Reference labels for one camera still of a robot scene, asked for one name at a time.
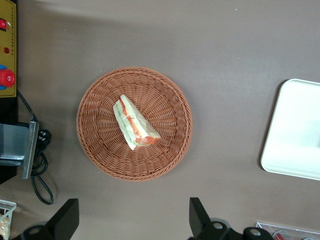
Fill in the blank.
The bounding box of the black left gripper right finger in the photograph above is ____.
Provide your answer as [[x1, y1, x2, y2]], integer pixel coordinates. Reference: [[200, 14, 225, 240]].
[[187, 197, 244, 240]]

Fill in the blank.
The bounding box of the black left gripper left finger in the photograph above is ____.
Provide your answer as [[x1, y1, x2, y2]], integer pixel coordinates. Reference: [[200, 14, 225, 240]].
[[15, 198, 80, 240]]

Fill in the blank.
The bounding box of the triangular sandwich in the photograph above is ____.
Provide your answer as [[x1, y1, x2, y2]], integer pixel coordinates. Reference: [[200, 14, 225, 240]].
[[112, 94, 161, 151]]

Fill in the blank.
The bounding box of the brown woven wicker basket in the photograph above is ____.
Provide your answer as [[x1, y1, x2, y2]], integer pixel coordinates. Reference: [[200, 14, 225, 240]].
[[76, 66, 194, 182]]

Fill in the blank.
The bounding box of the white plastic tray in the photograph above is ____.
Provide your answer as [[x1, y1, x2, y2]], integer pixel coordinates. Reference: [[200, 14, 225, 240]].
[[260, 78, 320, 181]]

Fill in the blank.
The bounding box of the black power plug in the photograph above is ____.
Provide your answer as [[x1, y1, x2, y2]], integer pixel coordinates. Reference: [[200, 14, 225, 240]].
[[36, 128, 53, 149]]

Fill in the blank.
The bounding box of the clear plastic box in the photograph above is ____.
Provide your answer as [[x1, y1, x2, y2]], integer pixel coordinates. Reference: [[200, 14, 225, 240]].
[[255, 220, 320, 240]]

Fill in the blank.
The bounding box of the red emergency stop button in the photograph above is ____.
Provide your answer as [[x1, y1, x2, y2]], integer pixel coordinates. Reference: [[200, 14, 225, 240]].
[[0, 69, 16, 88]]

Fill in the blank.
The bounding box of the yellow and black control box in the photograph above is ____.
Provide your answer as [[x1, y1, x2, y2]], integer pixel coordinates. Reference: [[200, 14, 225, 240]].
[[0, 0, 20, 124]]

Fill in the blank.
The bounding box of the black power cable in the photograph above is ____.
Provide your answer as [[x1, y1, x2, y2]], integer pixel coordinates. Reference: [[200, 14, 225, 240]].
[[16, 89, 55, 206]]

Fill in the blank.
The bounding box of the white wire rack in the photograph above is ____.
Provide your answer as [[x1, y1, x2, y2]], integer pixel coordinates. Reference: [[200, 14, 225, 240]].
[[0, 198, 18, 240]]

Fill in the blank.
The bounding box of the grey metal bracket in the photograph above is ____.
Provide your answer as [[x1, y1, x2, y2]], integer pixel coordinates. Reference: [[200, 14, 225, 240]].
[[0, 120, 40, 180]]

